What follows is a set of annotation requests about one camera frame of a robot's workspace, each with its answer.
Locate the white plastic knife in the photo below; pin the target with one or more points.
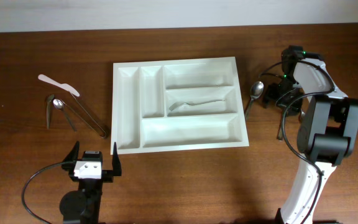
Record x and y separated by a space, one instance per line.
63 86

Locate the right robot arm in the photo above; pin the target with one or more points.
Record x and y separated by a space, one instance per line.
319 124

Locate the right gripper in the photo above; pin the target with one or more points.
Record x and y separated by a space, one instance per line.
271 94

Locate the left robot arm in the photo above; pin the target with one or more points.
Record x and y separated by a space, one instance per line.
83 205

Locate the small dark steel spoon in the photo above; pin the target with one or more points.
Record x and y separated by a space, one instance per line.
48 109

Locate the large steel spoon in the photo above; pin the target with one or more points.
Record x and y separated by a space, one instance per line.
256 91

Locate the small steel teaspoon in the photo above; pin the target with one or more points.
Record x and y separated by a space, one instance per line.
59 104

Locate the metal tongs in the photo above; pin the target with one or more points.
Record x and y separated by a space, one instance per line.
78 108

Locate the white plastic cutlery tray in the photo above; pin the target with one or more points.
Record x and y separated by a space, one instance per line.
143 92

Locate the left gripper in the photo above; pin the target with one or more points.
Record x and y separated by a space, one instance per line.
107 175

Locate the steel spoon bowl down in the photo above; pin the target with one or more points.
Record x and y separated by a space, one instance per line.
301 116

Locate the large steel fork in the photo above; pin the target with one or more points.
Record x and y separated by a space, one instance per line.
280 134

